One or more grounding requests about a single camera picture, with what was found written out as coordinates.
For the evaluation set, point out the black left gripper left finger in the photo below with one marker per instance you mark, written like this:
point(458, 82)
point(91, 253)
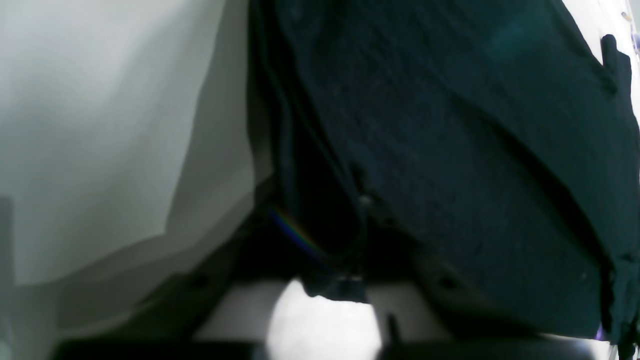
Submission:
point(222, 309)

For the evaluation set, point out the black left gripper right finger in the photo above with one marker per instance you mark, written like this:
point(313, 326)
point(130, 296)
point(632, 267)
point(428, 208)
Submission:
point(426, 311)

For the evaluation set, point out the black T-shirt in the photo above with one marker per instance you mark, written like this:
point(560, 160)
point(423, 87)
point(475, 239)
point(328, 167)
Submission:
point(484, 133)

